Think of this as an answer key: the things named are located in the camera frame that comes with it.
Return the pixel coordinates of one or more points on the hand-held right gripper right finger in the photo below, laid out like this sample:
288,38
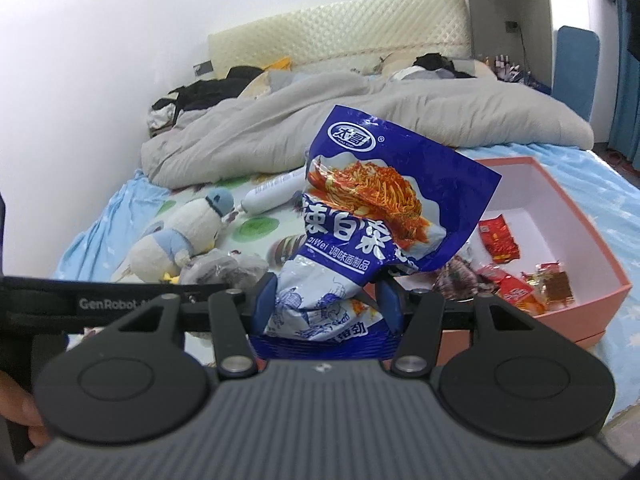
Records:
389,305

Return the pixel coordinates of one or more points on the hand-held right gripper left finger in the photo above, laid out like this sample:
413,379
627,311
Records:
265,302

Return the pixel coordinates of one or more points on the pile of mixed snack packets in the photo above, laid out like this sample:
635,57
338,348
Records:
220,270

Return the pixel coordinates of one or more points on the dark red snack packet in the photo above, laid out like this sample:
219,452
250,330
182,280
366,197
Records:
500,240

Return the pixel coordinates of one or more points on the blue white snack packet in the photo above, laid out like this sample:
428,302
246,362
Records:
380,170

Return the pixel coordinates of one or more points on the pink cardboard box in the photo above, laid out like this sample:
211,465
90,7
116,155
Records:
575,320

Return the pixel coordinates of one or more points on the person's left hand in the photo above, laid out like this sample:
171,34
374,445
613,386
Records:
20,405

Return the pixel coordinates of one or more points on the white plastic bottle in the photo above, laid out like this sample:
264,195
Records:
270,192

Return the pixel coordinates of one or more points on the white blue plush duck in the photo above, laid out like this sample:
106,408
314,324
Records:
165,250

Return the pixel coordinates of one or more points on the grey duvet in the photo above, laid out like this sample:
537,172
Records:
250,135

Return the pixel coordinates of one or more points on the white crumpled garment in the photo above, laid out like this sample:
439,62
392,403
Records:
160,119

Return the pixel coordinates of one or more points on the black clothes pile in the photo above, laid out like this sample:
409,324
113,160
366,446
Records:
210,90

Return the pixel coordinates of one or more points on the yellow flat item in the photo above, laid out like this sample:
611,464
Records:
277,64

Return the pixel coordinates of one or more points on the black folded clothes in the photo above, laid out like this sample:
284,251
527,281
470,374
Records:
440,62

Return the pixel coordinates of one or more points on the group of small bottles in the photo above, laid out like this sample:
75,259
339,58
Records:
505,67

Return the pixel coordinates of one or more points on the cream quilted headboard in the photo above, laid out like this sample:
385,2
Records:
340,25

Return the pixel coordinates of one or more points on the blue padded chair back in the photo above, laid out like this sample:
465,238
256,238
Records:
575,70

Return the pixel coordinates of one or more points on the blue curtain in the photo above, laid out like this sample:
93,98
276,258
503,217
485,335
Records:
622,110

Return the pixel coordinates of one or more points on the black hanging garment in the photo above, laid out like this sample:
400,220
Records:
632,10

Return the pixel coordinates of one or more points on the dark wall socket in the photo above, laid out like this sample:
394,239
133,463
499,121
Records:
203,67

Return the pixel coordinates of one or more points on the black wall socket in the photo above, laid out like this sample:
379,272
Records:
511,25

